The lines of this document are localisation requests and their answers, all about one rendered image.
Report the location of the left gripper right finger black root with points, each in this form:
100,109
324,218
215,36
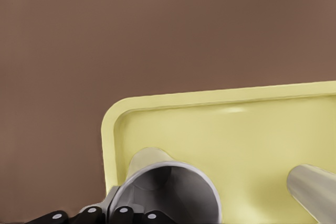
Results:
139,218

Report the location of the left gripper left finger black root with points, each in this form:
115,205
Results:
78,214

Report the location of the pale yellow plastic tray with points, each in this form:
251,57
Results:
236,134

